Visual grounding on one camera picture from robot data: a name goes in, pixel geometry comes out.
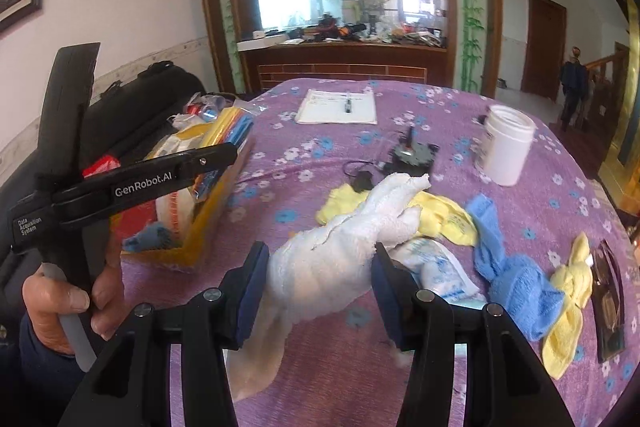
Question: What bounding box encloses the wooden stair railing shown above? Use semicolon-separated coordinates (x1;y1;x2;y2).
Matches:
582;41;632;142

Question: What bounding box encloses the gold pillar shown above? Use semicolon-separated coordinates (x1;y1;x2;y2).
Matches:
597;0;640;218

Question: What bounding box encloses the wooden counter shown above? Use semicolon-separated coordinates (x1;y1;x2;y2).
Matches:
236;38;448;94

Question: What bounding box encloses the red foil bag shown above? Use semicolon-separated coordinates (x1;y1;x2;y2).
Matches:
81;155;122;178

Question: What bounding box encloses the white red-print packet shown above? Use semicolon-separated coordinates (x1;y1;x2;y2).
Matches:
154;186;202;239

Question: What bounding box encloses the white blue-print tissue packet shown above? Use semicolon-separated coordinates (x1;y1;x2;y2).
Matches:
397;237;487;309

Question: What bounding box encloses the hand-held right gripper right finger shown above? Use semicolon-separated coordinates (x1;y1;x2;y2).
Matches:
371;242;576;427

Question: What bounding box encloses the yellow cardboard box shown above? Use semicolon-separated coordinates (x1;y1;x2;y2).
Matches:
109;107;257;269

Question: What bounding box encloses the wooden door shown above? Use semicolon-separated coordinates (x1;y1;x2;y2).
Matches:
520;0;569;102

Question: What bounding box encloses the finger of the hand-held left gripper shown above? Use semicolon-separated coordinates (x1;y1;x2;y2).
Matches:
175;142;240;192
37;42;102;208

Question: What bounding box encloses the small black corded device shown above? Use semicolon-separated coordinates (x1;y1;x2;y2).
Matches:
342;161;377;194

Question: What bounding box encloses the white notebook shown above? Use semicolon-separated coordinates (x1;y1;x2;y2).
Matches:
294;88;379;126

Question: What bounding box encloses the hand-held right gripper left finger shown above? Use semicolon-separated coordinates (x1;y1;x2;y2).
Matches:
59;241;272;427

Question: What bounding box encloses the white towel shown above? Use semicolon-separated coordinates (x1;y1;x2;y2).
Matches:
227;172;433;403

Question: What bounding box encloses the black bag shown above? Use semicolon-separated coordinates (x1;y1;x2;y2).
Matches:
0;61;207;348

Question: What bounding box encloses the pile of assorted clutter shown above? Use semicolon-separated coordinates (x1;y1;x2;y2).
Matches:
250;9;446;48

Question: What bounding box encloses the clear plastic bag bundle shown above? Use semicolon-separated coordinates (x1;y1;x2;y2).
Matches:
167;91;253;130

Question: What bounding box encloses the blue towel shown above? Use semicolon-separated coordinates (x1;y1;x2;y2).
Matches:
466;194;562;343

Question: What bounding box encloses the white plastic jar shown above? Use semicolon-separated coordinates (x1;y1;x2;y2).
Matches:
474;104;537;188

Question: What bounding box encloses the purple floral tablecloth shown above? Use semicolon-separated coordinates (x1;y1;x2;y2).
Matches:
117;78;640;427

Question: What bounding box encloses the person's left hand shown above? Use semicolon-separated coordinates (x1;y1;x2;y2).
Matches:
21;232;126;355

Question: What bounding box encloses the person in dark clothes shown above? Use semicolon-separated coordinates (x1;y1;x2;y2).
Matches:
559;58;592;132

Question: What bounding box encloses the small blue cloth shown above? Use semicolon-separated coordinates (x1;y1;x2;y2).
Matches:
121;221;175;254

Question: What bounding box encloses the yellow blue striped packet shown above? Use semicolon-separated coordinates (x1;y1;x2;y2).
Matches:
197;107;254;150

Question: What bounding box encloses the knotted yellow towel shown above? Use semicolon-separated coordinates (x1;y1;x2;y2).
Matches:
541;232;595;380

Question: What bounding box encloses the black motor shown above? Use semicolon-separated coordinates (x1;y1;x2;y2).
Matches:
386;126;441;174

